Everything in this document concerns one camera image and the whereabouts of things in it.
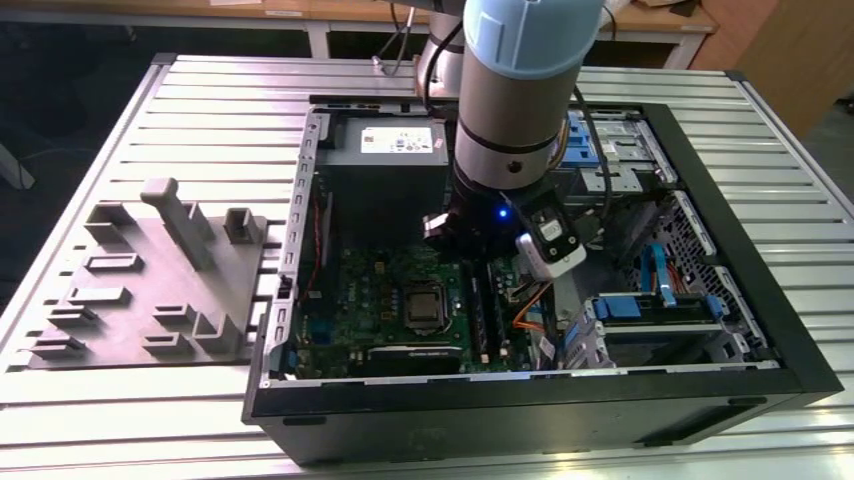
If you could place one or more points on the black graphics card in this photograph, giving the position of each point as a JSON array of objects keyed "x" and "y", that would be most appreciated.
[{"x": 413, "y": 360}]

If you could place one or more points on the black PC case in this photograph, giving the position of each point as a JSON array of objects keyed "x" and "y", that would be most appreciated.
[{"x": 467, "y": 415}]

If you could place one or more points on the silver CPU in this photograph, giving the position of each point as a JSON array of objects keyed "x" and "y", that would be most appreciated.
[{"x": 424, "y": 306}]

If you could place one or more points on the RAM stick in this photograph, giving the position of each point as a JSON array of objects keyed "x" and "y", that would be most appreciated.
[{"x": 479, "y": 310}]

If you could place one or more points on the wooden desk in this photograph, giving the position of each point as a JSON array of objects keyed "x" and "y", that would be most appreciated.
[{"x": 674, "y": 22}]

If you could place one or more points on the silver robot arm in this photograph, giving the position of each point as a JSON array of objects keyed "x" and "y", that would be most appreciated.
[{"x": 513, "y": 125}]

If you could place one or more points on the grey chair leg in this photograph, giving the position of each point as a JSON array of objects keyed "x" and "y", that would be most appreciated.
[{"x": 16, "y": 170}]

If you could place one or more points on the grey parts rack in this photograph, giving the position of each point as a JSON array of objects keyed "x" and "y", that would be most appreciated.
[{"x": 167, "y": 280}]

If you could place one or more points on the brown wooden cabinet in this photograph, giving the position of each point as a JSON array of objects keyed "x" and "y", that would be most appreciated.
[{"x": 787, "y": 50}]

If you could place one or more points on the grey power supply unit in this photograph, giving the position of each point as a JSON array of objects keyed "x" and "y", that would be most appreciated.
[{"x": 380, "y": 200}]

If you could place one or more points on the silver metal drive cage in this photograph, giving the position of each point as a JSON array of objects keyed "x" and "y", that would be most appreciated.
[{"x": 620, "y": 175}]

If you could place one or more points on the green motherboard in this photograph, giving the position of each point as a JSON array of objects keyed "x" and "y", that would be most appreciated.
[{"x": 360, "y": 280}]

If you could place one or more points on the blue drive bay latch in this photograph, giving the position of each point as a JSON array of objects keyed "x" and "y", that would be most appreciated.
[{"x": 579, "y": 150}]

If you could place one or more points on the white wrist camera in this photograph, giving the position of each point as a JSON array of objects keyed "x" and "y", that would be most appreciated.
[{"x": 553, "y": 250}]

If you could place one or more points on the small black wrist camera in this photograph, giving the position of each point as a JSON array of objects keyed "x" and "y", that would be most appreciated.
[{"x": 436, "y": 227}]

